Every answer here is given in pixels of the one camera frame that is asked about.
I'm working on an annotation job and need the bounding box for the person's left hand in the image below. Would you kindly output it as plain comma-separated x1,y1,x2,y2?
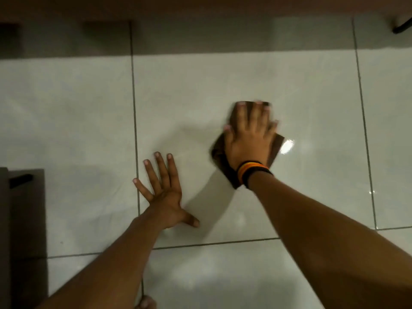
133,152,200,231

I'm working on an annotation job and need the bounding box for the person's right hand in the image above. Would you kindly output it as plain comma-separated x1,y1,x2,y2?
224,101,279,171

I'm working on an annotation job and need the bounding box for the brown cleaning cloth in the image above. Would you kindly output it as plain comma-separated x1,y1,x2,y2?
211,100,286,190

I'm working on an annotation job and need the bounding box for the person's right forearm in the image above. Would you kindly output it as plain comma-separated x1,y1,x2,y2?
247,172,412,309

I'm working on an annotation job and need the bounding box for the person's left forearm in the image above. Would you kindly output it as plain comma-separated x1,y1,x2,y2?
37,213,165,309

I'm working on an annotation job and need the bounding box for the black orange yellow wristband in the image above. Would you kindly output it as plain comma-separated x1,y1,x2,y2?
237,160,274,189

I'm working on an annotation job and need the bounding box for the person's foot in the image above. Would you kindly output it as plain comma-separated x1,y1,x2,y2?
135,295,158,309

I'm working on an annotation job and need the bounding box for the brown furniture edge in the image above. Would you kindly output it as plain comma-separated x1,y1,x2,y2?
0,0,412,21

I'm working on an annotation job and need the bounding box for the dark grey cabinet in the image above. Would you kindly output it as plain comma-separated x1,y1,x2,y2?
0,167,49,309

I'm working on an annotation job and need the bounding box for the black furniture leg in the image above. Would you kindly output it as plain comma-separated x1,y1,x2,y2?
392,17,412,35

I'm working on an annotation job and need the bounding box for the black cabinet handle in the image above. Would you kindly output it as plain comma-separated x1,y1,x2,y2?
9,174,34,189

